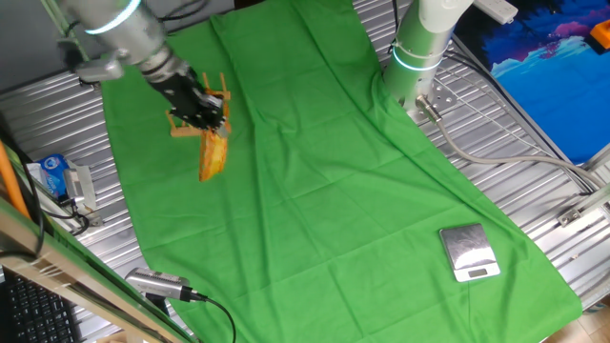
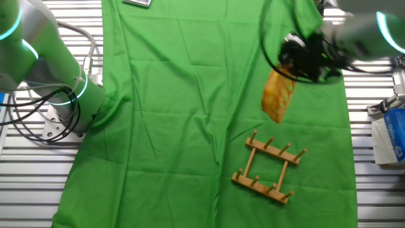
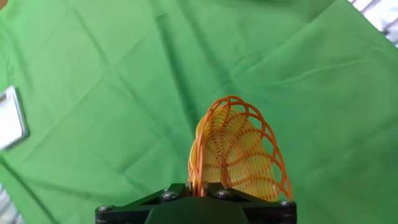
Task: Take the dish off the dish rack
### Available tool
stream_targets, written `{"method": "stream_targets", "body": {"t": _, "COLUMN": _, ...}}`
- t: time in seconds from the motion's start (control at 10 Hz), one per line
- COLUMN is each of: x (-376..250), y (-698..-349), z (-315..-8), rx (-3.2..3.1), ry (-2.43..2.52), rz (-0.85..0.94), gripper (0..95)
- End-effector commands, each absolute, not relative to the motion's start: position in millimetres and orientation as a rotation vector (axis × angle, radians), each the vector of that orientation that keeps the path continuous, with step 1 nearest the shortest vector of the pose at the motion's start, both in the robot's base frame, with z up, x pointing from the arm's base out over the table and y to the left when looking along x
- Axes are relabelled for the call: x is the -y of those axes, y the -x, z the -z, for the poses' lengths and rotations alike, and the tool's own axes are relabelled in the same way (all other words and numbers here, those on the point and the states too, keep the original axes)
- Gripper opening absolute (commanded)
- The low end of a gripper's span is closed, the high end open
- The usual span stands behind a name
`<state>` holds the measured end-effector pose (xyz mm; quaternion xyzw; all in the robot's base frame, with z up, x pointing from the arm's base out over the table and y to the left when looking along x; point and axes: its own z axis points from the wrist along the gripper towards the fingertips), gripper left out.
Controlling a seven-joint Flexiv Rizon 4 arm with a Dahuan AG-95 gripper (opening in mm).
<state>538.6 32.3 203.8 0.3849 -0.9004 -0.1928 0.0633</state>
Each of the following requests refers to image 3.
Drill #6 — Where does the orange woven plastic dish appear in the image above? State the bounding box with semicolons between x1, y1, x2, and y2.
187;95;294;203

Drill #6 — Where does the green cloth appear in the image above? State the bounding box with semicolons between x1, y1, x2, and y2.
0;0;398;224

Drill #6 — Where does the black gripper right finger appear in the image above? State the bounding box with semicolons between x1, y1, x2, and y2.
203;182;297;224

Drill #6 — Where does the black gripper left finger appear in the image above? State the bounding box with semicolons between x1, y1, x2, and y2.
95;182;193;224

